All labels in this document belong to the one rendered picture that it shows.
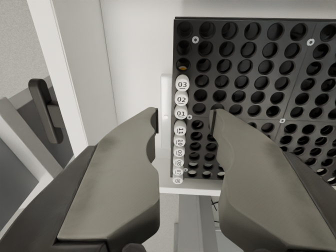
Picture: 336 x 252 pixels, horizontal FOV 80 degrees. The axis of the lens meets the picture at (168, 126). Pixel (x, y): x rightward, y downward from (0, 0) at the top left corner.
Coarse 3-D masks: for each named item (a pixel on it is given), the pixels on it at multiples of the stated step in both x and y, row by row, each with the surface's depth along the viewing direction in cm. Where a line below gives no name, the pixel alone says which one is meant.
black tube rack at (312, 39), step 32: (224, 32) 19; (256, 32) 19; (288, 32) 16; (320, 32) 16; (224, 64) 20; (256, 64) 18; (288, 64) 20; (320, 64) 17; (192, 96) 19; (224, 96) 20; (256, 96) 22; (288, 96) 19; (320, 96) 22; (192, 128) 21; (256, 128) 21; (288, 128) 24; (320, 128) 20; (192, 160) 24; (320, 160) 23
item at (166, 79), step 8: (160, 80) 24; (168, 80) 24; (160, 88) 25; (168, 88) 25; (160, 96) 25; (168, 96) 25; (168, 104) 26; (168, 112) 26; (168, 120) 27; (168, 128) 28; (168, 136) 28; (168, 144) 29
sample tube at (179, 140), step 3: (174, 135) 21; (177, 135) 21; (180, 135) 21; (183, 135) 21; (174, 138) 21; (177, 138) 21; (180, 138) 21; (183, 138) 21; (174, 141) 21; (177, 141) 21; (180, 141) 21; (183, 141) 21; (177, 144) 21; (180, 144) 21; (183, 144) 21
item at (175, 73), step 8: (176, 24) 16; (192, 24) 16; (176, 32) 17; (192, 32) 16; (176, 40) 17; (184, 40) 17; (176, 48) 17; (192, 48) 17; (176, 56) 18; (184, 56) 18; (192, 56) 17; (176, 64) 18; (192, 64) 18; (176, 72) 18; (184, 72) 18; (192, 72) 18; (176, 88) 19; (184, 120) 21; (184, 144) 23; (184, 160) 24; (184, 176) 25
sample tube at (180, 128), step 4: (176, 120) 21; (180, 120) 21; (176, 124) 20; (180, 124) 20; (184, 124) 20; (176, 128) 20; (180, 128) 20; (184, 128) 20; (176, 132) 20; (180, 132) 20; (184, 132) 20
